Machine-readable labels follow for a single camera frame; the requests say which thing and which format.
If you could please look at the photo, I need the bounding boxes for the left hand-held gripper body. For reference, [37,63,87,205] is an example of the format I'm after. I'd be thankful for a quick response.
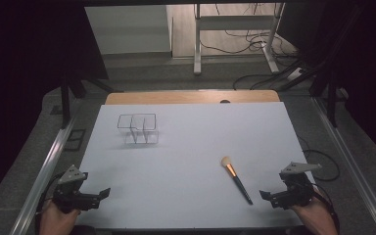
[52,164,101,215]

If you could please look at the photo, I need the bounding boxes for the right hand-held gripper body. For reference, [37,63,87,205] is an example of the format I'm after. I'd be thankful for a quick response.
[279,162,323,211]

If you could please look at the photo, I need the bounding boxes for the makeup brush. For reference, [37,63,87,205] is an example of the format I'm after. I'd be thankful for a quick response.
[220,156,255,207]

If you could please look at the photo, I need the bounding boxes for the clear acrylic organizer box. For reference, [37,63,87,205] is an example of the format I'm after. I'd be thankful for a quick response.
[117,113,161,146]

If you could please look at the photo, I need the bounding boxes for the person's left hand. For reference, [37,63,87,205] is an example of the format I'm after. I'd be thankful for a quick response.
[38,199,81,235]

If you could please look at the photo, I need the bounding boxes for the black floor plate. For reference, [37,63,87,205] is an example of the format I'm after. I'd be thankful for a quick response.
[63,128,87,152]

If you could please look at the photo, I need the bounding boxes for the black metal stand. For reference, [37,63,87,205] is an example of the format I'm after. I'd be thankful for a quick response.
[275,3,366,128]
[59,70,125,130]

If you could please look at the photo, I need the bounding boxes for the white power strip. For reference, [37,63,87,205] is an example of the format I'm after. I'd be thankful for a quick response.
[286,67,306,82]

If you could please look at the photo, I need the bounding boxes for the dark curtain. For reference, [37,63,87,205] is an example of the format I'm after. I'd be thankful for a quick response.
[276,0,376,169]
[0,0,110,211]

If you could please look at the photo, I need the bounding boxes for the white cabinet panel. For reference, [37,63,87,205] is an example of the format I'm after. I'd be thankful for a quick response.
[84,4,172,56]

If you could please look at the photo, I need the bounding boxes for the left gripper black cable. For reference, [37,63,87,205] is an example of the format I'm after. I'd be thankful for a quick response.
[34,174,63,218]

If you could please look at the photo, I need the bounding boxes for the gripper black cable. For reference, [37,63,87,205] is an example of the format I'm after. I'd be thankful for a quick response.
[311,183,341,234]
[34,174,63,218]

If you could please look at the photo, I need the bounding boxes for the metal floor rail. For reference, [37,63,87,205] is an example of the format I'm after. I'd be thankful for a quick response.
[9,116,79,235]
[310,97,376,235]

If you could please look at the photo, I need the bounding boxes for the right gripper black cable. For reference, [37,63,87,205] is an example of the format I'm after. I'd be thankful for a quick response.
[311,183,341,234]

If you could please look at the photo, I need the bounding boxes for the black looped cable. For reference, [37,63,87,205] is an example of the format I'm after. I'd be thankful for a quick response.
[296,134,341,183]

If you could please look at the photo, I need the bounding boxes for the tangled black floor cables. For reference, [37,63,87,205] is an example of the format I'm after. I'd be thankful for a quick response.
[198,3,297,57]

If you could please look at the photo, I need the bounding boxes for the white desk frame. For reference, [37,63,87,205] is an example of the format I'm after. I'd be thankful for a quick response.
[193,3,287,76]

